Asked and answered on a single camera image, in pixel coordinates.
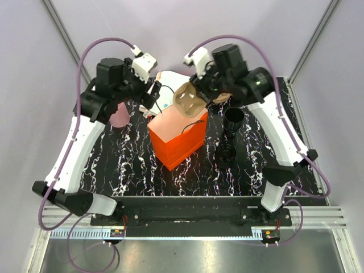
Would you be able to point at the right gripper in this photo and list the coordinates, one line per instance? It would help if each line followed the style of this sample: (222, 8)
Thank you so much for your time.
(201, 88)

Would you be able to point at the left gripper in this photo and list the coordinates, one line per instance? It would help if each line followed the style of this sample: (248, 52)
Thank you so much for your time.
(147, 99)

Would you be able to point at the brown pulp cup carrier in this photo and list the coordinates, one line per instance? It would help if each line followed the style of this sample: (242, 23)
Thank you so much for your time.
(187, 102)

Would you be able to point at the orange paper bag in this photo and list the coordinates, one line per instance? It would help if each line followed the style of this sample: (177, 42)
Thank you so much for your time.
(175, 137)

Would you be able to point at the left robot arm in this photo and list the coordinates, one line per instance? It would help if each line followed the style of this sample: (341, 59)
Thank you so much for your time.
(116, 81)

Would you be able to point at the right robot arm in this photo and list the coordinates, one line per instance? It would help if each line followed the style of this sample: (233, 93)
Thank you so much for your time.
(224, 70)

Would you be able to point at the black tall coffee cup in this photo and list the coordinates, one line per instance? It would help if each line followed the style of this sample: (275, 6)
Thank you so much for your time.
(233, 120)

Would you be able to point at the stack of white napkins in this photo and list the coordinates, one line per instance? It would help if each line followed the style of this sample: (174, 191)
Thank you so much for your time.
(170, 82)

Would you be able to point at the pink holder cup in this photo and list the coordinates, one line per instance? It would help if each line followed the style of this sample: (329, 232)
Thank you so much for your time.
(121, 117)

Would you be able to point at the black cup lid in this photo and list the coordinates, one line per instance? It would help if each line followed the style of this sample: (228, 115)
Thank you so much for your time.
(225, 155)

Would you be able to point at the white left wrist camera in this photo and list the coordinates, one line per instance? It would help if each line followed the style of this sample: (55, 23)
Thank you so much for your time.
(143, 64)

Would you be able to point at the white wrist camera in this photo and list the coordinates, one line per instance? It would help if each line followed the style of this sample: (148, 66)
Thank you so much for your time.
(143, 64)
(199, 59)

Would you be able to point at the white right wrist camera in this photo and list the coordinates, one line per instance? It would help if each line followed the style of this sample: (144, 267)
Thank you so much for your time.
(199, 59)

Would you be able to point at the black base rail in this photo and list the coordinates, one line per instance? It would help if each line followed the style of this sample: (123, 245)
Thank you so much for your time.
(177, 218)

